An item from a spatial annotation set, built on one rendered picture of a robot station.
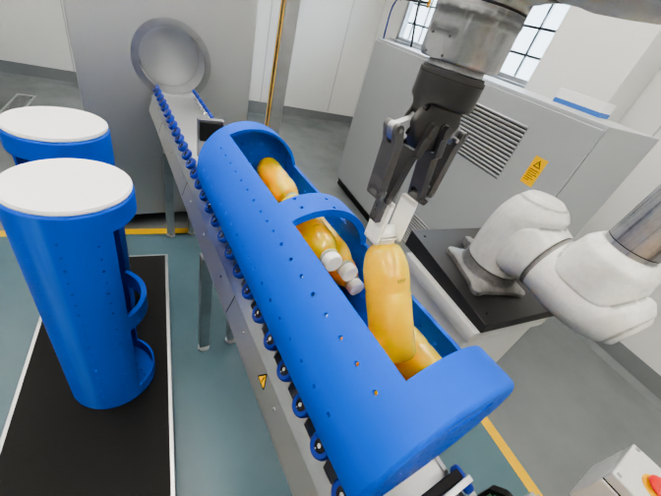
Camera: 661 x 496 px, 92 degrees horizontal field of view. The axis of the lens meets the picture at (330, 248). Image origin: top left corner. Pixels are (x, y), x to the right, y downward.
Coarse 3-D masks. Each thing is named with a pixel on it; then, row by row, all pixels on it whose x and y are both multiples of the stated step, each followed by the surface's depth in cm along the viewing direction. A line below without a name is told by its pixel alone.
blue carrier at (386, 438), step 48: (240, 144) 94; (240, 192) 71; (240, 240) 66; (288, 240) 57; (288, 288) 53; (336, 288) 49; (288, 336) 51; (336, 336) 45; (432, 336) 62; (336, 384) 42; (384, 384) 39; (432, 384) 38; (480, 384) 39; (336, 432) 41; (384, 432) 37; (432, 432) 35; (384, 480) 36
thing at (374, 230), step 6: (390, 204) 43; (390, 210) 44; (384, 216) 45; (390, 216) 44; (372, 222) 47; (378, 222) 46; (384, 222) 45; (366, 228) 48; (372, 228) 47; (378, 228) 46; (384, 228) 46; (366, 234) 48; (372, 234) 47; (378, 234) 46; (372, 240) 47; (378, 240) 47
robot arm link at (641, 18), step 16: (560, 0) 26; (576, 0) 24; (592, 0) 23; (608, 0) 22; (624, 0) 21; (640, 0) 21; (656, 0) 20; (608, 16) 24; (624, 16) 23; (640, 16) 22; (656, 16) 21
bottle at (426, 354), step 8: (416, 328) 56; (416, 336) 54; (416, 344) 53; (424, 344) 53; (416, 352) 52; (424, 352) 52; (432, 352) 52; (408, 360) 52; (416, 360) 51; (424, 360) 51; (432, 360) 51; (400, 368) 53; (408, 368) 52; (416, 368) 51; (424, 368) 50; (408, 376) 52
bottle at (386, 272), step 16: (384, 240) 47; (368, 256) 48; (384, 256) 47; (400, 256) 47; (368, 272) 48; (384, 272) 46; (400, 272) 47; (368, 288) 48; (384, 288) 46; (400, 288) 47; (368, 304) 49; (384, 304) 47; (400, 304) 47; (368, 320) 50; (384, 320) 47; (400, 320) 47; (384, 336) 47; (400, 336) 47; (400, 352) 47
